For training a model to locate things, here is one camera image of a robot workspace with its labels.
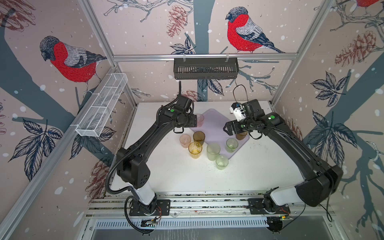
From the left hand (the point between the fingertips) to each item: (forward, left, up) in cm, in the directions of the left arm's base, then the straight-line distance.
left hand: (192, 122), depth 81 cm
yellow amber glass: (-6, -2, -20) cm, 21 cm away
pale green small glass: (-14, -18, -21) cm, 31 cm away
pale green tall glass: (-7, -13, -21) cm, 26 cm away
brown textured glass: (+4, -34, -22) cm, 40 cm away
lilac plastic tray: (+9, -14, -21) cm, 27 cm away
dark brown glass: (+2, -5, -18) cm, 19 cm away
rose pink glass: (+18, -5, -18) cm, 26 cm away
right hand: (-5, -20, +1) cm, 20 cm away
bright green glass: (-3, -25, -19) cm, 32 cm away
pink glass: (0, +5, -19) cm, 20 cm away
